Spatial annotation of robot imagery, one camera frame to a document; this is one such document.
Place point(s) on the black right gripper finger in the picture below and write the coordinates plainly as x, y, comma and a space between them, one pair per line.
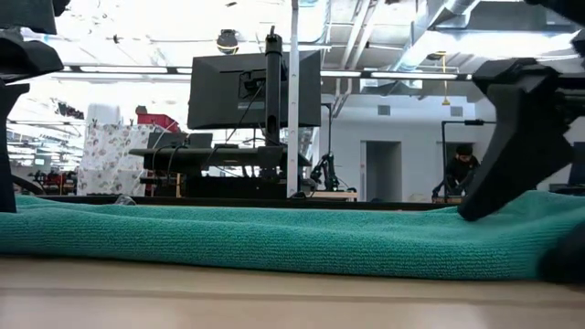
571, 262
525, 151

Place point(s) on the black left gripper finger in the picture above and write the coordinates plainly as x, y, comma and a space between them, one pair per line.
23, 59

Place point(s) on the teal microfibre towel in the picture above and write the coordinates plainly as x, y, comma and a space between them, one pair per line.
274, 237

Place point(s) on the black background robot arm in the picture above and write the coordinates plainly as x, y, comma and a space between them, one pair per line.
326, 169

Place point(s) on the dark background monitor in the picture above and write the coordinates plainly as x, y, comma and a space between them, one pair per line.
579, 164

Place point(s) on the person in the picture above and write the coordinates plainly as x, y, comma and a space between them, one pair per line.
461, 166

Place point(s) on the yellow hanging pendant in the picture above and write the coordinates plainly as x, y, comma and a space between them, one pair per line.
445, 101

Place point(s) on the white container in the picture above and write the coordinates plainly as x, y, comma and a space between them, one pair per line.
103, 114

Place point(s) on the ceiling strip light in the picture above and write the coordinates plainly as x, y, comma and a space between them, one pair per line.
340, 73
123, 69
411, 76
184, 71

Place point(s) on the floral patterned cloth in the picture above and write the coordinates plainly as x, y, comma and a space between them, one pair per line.
109, 160

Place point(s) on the grey doorway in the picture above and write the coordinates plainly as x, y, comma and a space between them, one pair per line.
384, 173

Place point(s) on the red storage bin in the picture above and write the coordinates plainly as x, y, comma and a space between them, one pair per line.
157, 121

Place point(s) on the grey desktop device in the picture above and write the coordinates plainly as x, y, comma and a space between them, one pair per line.
201, 140

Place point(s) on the black computer monitor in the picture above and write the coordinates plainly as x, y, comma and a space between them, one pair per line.
215, 100

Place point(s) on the thin black stand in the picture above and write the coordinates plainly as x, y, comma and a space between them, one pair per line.
329, 132

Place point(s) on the light wooden background table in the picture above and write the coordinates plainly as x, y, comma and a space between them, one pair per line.
333, 196

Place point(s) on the black ceiling dome lamp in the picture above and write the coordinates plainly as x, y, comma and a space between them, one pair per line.
227, 41

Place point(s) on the black desk platform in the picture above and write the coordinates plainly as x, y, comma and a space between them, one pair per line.
205, 157

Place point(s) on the black monitor stand pole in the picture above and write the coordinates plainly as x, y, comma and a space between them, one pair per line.
273, 91

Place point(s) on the grey wall vent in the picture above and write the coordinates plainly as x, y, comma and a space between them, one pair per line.
384, 110
456, 111

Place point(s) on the black metal frame stand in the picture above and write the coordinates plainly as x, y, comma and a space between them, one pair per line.
443, 151

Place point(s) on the silver ceiling duct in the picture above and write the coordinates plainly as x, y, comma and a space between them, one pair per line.
420, 45

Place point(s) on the white vertical post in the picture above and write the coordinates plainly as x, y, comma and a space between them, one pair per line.
293, 137

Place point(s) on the black table edge rail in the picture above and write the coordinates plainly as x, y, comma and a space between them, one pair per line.
228, 201

